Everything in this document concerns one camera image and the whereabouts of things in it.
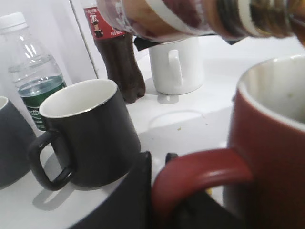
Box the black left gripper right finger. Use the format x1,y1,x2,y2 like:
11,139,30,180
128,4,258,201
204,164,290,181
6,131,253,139
165,152,245,229

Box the red ceramic mug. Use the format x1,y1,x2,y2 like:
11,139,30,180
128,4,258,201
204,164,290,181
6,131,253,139
152,55,305,229

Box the dark grey ceramic mug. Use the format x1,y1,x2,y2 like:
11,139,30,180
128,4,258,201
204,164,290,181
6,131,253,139
0,96,36,188

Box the black ceramic mug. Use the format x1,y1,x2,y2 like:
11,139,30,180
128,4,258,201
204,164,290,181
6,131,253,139
28,79,141,191

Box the cola bottle red label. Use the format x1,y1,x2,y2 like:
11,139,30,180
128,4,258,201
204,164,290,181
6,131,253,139
81,0,146,104

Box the Nescafe coffee bottle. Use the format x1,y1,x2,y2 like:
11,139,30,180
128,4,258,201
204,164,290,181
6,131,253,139
97,0,305,43

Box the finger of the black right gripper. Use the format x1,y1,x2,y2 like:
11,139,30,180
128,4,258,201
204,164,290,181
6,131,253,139
133,35,241,52

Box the clear water bottle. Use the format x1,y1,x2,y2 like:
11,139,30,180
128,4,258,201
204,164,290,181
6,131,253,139
0,12,66,131

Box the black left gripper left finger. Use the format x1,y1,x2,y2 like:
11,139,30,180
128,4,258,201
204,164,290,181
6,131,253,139
71,151,152,229

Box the white ceramic mug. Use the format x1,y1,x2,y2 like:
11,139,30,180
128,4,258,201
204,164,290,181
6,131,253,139
149,37,204,95

